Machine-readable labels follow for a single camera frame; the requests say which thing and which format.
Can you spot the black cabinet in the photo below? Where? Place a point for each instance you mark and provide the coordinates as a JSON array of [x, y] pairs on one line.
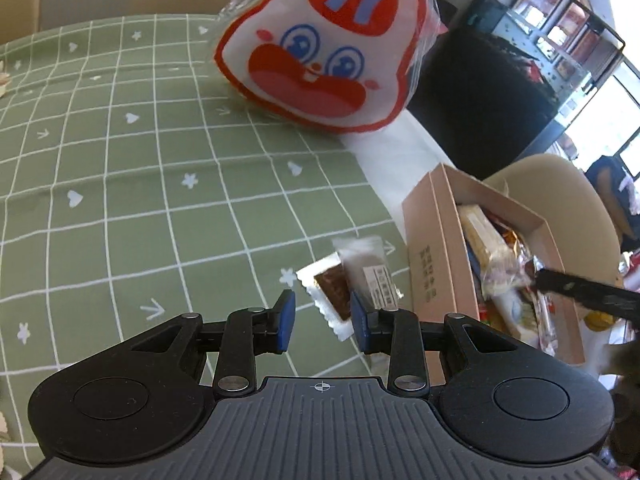
[[475, 105]]

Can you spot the green checked tablecloth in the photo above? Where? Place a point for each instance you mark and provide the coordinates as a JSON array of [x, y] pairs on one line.
[[150, 185]]

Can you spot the clear packet with beige snack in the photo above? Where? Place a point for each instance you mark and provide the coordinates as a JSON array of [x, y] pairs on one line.
[[487, 245]]

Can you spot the bunny face snack bag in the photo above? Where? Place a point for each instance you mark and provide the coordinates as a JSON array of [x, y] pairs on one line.
[[320, 60]]

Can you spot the white-edged brown snack packet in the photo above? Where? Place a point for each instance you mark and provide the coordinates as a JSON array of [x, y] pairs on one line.
[[330, 287]]

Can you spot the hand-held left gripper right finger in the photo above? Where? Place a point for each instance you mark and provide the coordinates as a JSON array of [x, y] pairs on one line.
[[359, 327]]

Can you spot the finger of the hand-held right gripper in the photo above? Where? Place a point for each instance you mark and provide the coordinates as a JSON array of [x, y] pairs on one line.
[[580, 292]]

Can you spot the pile of mixed snack packets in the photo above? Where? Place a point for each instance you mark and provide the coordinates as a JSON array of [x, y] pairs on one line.
[[525, 310]]

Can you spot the clear packet with brown bar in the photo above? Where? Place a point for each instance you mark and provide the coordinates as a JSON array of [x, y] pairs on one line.
[[365, 265]]

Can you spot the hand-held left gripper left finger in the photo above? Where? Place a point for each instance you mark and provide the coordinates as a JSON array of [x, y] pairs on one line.
[[286, 325]]

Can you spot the pink cardboard box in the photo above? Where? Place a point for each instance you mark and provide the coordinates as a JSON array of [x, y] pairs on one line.
[[430, 240]]

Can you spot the black metal shelf rack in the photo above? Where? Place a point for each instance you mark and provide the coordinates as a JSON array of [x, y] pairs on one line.
[[565, 25]]

